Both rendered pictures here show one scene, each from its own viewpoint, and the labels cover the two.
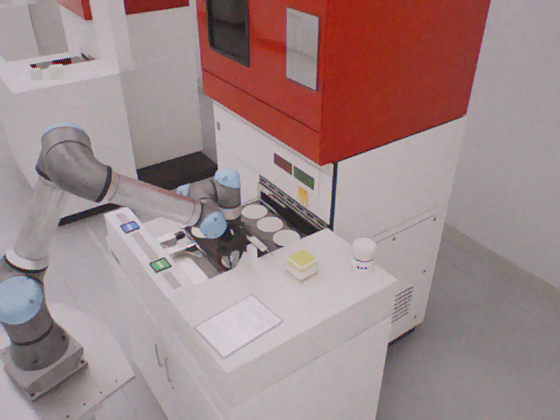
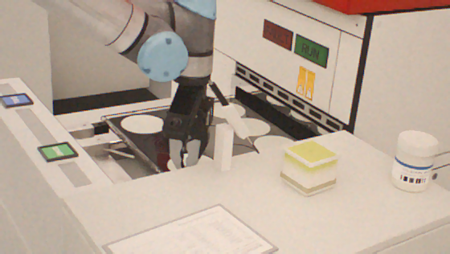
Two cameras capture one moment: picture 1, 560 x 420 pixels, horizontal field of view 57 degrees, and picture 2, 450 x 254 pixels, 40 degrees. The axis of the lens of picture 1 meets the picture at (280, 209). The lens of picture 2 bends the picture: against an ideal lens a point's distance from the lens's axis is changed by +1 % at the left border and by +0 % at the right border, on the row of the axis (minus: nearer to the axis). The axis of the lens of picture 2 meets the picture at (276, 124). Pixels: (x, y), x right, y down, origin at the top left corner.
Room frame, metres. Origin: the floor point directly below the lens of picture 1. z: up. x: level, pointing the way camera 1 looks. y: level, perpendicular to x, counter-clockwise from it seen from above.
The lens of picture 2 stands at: (0.29, 0.06, 1.51)
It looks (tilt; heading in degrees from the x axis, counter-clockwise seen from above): 24 degrees down; 356
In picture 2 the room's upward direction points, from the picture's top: 7 degrees clockwise
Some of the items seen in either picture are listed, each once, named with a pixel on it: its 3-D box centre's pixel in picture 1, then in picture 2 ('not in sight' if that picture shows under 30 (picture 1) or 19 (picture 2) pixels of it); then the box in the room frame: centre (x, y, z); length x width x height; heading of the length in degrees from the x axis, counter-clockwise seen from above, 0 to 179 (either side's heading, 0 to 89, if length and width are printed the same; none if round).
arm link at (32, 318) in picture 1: (21, 306); not in sight; (1.00, 0.69, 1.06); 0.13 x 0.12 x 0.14; 23
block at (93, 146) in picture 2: (174, 252); (87, 147); (1.44, 0.38, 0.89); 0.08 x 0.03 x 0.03; 125
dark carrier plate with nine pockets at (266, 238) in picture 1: (246, 234); (210, 135); (1.55, 0.13, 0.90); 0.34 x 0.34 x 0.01; 35
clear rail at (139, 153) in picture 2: (203, 251); (137, 151); (1.44, 0.27, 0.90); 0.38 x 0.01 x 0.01; 35
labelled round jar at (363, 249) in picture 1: (363, 255); (413, 161); (1.28, -0.26, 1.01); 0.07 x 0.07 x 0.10
